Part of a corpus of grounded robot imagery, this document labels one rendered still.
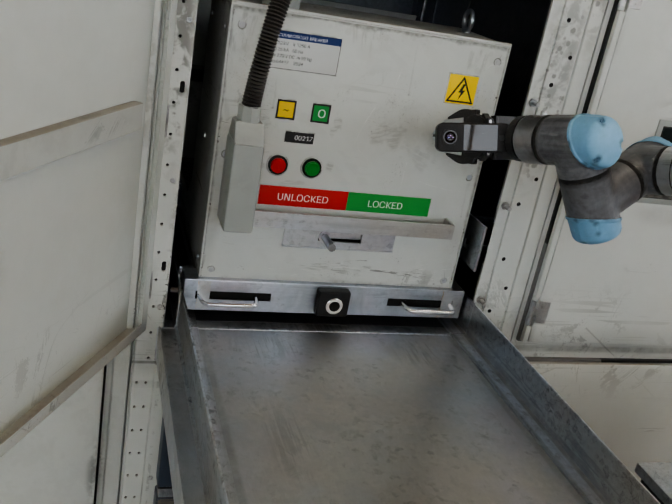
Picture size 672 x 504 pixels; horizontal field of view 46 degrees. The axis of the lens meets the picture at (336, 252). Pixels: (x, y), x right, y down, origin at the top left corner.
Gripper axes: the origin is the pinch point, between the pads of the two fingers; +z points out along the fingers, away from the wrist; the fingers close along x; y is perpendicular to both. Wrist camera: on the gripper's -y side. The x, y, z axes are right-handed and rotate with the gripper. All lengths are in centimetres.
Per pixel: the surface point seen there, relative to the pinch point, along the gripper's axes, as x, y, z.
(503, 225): -16.0, 15.2, -2.6
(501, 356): -38.3, 9.4, -10.3
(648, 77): 11.4, 33.1, -17.5
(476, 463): -47, -12, -29
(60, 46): 9, -65, -10
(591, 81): 10.3, 24.1, -12.7
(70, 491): -65, -56, 28
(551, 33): 17.7, 14.6, -11.5
